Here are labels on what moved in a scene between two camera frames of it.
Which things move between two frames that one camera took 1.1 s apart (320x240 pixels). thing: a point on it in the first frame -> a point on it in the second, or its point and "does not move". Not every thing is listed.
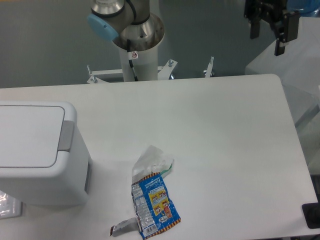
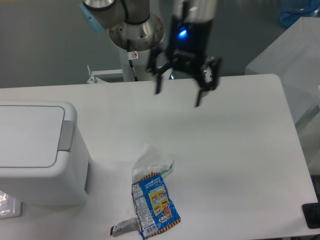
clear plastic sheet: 10,206 does not move
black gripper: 272,11 -> 187,48
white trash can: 43,160 does not move
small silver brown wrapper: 126,226 does not move
